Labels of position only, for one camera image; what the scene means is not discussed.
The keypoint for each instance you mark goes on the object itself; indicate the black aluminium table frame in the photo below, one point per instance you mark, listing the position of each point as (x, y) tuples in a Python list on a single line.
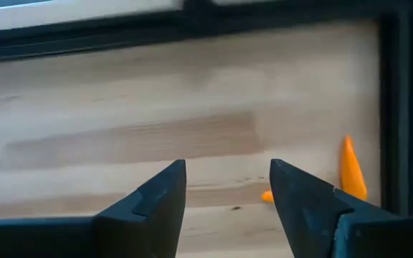
[(403, 107)]

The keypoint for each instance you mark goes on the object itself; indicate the small orange carrot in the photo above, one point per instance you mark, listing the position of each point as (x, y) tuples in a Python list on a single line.
[(351, 175), (268, 197)]

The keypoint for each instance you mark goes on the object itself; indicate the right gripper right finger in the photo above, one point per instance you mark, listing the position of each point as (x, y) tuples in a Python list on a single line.
[(335, 229)]

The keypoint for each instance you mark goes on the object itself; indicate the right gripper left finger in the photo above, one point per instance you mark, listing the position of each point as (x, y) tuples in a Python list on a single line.
[(102, 236)]

